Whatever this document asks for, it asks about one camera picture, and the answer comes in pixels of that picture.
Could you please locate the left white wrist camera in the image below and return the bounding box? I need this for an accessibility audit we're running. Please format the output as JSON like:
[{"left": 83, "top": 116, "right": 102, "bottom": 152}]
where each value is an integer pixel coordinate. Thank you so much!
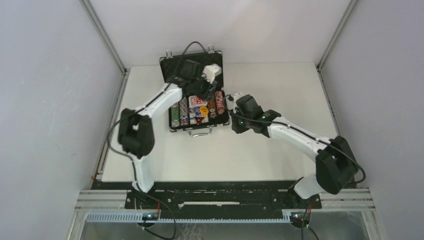
[{"left": 201, "top": 63, "right": 222, "bottom": 84}]

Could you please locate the red white chip stack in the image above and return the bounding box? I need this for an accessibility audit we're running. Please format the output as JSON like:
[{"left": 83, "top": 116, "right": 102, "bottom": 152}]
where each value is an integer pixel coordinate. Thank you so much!
[{"left": 215, "top": 90, "right": 226, "bottom": 115}]

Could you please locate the mixed chip stack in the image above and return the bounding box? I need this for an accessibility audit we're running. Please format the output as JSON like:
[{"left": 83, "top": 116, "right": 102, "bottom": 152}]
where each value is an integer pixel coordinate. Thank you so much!
[
  {"left": 179, "top": 97, "right": 190, "bottom": 126},
  {"left": 170, "top": 102, "right": 180, "bottom": 128}
]

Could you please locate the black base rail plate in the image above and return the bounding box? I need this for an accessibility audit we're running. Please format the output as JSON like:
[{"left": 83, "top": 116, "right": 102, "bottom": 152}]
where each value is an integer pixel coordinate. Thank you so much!
[{"left": 124, "top": 179, "right": 324, "bottom": 220}]

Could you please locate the red playing card deck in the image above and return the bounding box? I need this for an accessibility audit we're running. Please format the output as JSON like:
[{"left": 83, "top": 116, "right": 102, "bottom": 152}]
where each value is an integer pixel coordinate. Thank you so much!
[{"left": 188, "top": 95, "right": 208, "bottom": 108}]

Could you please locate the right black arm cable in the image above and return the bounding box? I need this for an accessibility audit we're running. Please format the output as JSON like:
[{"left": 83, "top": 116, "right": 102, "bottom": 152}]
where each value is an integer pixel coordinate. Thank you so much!
[{"left": 225, "top": 94, "right": 367, "bottom": 185}]

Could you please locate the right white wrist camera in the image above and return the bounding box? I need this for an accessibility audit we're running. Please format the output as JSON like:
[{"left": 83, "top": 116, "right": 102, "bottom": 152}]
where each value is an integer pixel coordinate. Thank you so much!
[{"left": 227, "top": 92, "right": 245, "bottom": 113}]

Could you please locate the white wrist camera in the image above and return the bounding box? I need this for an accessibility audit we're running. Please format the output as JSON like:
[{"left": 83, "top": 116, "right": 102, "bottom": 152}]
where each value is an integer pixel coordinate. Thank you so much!
[
  {"left": 201, "top": 63, "right": 222, "bottom": 84},
  {"left": 227, "top": 92, "right": 245, "bottom": 113}
]

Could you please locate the red triangular all-in button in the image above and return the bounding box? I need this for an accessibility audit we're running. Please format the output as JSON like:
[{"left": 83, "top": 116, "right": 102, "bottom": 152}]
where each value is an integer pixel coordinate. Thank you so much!
[{"left": 191, "top": 116, "right": 205, "bottom": 125}]

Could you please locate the black aluminium poker case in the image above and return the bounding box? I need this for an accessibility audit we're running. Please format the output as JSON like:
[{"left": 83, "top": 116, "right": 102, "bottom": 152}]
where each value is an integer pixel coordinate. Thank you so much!
[{"left": 159, "top": 44, "right": 230, "bottom": 133}]

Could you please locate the white cable duct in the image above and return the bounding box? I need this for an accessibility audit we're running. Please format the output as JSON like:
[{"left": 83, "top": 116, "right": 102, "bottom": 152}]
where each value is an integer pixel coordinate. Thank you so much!
[{"left": 85, "top": 212, "right": 291, "bottom": 224}]

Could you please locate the orange big blind button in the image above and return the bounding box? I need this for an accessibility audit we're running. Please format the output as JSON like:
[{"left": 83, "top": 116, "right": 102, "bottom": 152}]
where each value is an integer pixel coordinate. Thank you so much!
[{"left": 199, "top": 106, "right": 209, "bottom": 116}]

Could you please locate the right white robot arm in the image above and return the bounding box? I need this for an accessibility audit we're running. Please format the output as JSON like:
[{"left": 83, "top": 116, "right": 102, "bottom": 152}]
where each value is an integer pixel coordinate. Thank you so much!
[{"left": 226, "top": 92, "right": 365, "bottom": 208}]

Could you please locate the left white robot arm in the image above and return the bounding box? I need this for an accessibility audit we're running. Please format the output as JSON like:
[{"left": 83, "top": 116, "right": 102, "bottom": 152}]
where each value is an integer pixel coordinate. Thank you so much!
[{"left": 117, "top": 60, "right": 222, "bottom": 209}]

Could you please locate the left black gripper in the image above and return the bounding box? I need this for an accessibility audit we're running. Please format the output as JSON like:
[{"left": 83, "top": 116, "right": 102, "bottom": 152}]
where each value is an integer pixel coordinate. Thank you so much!
[{"left": 190, "top": 72, "right": 217, "bottom": 102}]

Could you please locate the right controller board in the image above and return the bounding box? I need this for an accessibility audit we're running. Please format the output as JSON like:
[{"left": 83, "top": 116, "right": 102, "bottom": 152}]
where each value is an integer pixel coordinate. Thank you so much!
[{"left": 290, "top": 212, "right": 311, "bottom": 222}]

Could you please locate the left mixed chip stack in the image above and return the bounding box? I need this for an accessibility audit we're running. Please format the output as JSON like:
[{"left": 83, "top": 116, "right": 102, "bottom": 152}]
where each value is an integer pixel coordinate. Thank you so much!
[{"left": 170, "top": 102, "right": 180, "bottom": 128}]

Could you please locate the orange chip stack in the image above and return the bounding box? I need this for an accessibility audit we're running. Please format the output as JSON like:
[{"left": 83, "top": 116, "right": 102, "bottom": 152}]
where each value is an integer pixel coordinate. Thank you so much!
[{"left": 207, "top": 99, "right": 217, "bottom": 119}]

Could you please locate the controller board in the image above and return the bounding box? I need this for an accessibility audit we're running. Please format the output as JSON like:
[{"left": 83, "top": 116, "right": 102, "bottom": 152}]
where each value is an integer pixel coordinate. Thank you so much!
[
  {"left": 290, "top": 212, "right": 311, "bottom": 222},
  {"left": 142, "top": 213, "right": 159, "bottom": 222}
]

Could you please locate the left controller board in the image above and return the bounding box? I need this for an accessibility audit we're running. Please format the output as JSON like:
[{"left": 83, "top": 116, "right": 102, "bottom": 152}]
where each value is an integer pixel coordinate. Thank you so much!
[{"left": 142, "top": 213, "right": 159, "bottom": 222}]

